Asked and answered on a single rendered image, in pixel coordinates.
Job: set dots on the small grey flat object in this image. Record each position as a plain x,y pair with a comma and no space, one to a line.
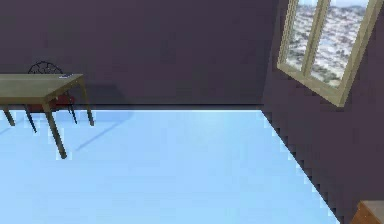
64,76

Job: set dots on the black chair with red seat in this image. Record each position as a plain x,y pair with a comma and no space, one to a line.
45,68

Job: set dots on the olive green table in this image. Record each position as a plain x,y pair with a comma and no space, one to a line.
36,86

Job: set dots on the brown wooden cabinet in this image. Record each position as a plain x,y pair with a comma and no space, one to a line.
368,213

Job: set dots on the window with beige frame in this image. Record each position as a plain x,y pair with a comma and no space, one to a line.
325,46

